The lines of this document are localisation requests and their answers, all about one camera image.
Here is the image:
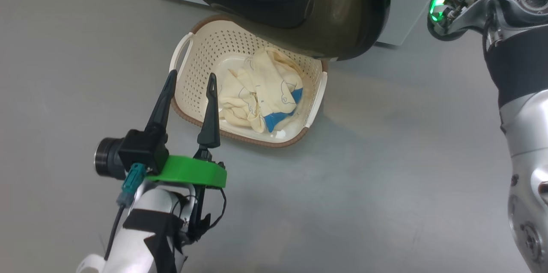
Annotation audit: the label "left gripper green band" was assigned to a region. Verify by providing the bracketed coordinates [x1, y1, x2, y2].
[145, 70, 228, 199]

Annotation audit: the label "cream bear print garment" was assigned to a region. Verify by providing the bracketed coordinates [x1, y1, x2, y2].
[216, 46, 306, 134]

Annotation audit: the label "round black washing machine door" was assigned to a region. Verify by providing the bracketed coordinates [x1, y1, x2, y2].
[162, 0, 393, 62]

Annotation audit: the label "white washing machine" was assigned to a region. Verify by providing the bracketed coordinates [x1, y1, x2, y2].
[132, 0, 429, 47]

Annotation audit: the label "cream perforated laundry basket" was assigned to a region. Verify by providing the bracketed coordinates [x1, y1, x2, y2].
[169, 14, 329, 149]

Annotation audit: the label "left teal camera cable plug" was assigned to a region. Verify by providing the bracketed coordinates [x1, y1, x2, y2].
[104, 163, 147, 261]

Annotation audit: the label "thin black left gripper cable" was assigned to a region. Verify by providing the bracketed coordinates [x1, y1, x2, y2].
[172, 187, 228, 234]

